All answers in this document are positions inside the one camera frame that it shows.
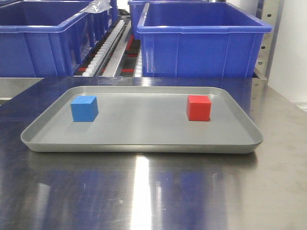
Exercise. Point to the blue plastic bin left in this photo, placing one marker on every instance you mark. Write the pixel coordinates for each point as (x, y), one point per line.
(40, 38)

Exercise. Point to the blue plastic bin right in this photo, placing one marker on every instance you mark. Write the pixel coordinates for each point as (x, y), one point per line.
(199, 39)

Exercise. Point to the blue cube block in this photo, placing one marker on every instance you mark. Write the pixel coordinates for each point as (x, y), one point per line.
(84, 108)

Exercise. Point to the clear plastic bag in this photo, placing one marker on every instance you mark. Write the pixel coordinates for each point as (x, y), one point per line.
(97, 6)

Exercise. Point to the red cube block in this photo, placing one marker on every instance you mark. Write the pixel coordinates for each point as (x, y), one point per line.
(198, 108)

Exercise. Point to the blue bin rear right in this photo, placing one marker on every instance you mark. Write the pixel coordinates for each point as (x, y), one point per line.
(136, 8)

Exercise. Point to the metal shelf upright post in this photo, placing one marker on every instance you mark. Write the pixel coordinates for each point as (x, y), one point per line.
(269, 11)

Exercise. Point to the blue plastic bin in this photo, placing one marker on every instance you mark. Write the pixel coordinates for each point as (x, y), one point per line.
(199, 39)
(40, 38)

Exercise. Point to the grey metal tray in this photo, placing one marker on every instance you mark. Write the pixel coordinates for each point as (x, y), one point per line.
(144, 119)

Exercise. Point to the white roller conveyor rail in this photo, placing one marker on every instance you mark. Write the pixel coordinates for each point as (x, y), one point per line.
(101, 57)

